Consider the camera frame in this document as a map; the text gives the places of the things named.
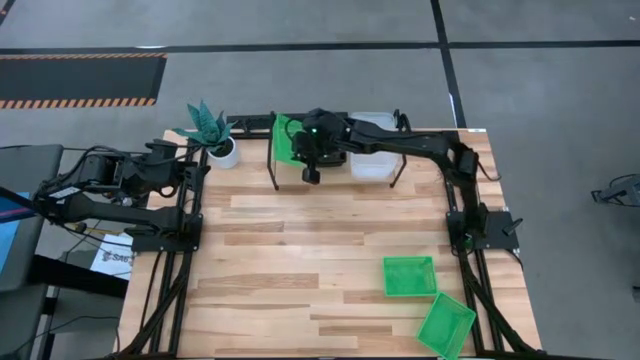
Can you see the black hazard-striped floor mat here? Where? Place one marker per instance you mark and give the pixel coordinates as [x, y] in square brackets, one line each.
[80, 77]

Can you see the snake plant in white pot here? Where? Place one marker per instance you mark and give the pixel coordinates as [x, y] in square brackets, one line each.
[207, 127]

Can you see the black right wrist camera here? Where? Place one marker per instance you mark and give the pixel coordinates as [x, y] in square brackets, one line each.
[311, 176]

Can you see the blue screen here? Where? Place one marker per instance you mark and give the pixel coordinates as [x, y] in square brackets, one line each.
[7, 235]

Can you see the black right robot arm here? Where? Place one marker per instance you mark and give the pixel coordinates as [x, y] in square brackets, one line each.
[415, 142]

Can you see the black aluminium table frame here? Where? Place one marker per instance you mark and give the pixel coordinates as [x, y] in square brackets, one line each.
[250, 122]

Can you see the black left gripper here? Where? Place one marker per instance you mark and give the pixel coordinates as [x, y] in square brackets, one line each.
[167, 170]

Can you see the black floor stand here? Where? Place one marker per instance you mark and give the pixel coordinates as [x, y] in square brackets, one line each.
[620, 192]

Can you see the grey side desk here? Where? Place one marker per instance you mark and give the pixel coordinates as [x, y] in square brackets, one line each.
[35, 165]

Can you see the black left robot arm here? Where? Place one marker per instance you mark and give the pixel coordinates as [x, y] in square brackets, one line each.
[115, 215]

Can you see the green mesh plastic basket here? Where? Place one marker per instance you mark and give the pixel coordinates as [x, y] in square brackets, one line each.
[445, 325]
[407, 276]
[281, 145]

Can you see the white printed paper sheet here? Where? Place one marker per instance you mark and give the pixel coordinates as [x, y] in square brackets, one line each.
[112, 257]

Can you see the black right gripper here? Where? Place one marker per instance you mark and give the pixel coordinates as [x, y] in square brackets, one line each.
[322, 142]

